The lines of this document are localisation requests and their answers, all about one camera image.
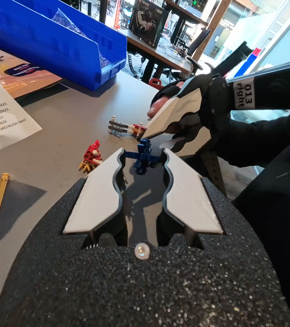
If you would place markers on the clear plastic bag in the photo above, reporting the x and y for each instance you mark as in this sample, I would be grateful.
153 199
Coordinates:
65 20

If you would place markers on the black steel column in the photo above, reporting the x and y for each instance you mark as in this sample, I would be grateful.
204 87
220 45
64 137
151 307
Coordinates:
103 10

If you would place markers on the blue plastic bin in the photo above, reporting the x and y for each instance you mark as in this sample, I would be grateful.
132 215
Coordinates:
45 43

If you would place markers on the stack of blue red bins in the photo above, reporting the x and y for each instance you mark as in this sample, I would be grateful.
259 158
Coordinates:
249 61

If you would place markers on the person's black hoodie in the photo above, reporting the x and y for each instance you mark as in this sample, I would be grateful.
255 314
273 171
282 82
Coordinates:
283 217

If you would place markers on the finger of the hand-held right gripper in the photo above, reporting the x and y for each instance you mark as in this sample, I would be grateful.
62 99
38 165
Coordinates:
178 109
203 140

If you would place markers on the printed toy set bag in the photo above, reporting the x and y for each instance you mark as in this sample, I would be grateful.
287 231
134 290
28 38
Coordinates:
19 76

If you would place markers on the red yellow grey toy model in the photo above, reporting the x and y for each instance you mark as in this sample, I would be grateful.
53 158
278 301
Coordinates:
91 154

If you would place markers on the dark wooden table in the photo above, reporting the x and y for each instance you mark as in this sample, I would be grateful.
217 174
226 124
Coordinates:
185 15

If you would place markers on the grey and red toy model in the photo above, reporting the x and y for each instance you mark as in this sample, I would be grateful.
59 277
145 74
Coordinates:
119 126

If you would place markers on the wooden post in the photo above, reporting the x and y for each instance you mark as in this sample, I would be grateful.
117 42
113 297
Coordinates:
211 28

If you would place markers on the blue snowflake toy connector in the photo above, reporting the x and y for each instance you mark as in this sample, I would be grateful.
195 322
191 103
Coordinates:
141 155

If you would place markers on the person's right forearm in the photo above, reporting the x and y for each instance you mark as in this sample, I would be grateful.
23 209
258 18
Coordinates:
262 138

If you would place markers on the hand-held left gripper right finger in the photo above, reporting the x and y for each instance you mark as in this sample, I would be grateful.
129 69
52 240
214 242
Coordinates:
191 207

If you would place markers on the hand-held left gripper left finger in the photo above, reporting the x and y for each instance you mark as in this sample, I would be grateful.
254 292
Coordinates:
96 204

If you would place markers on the black perforated board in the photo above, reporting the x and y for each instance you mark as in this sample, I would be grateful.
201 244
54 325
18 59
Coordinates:
215 173

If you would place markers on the black mesh office chair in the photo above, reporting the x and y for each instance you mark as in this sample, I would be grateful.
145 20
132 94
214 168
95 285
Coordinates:
198 40

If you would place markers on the wooden desk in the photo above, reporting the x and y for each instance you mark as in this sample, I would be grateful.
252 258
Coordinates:
160 55

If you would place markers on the person's right hand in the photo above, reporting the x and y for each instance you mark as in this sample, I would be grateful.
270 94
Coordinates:
157 108

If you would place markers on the toy instruction booklet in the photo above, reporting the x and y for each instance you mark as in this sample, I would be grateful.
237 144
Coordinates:
1 115

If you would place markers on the red orange tote bag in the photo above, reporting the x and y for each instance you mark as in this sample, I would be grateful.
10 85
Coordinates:
156 83

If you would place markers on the black printed box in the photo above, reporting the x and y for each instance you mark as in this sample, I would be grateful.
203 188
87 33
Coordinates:
147 23

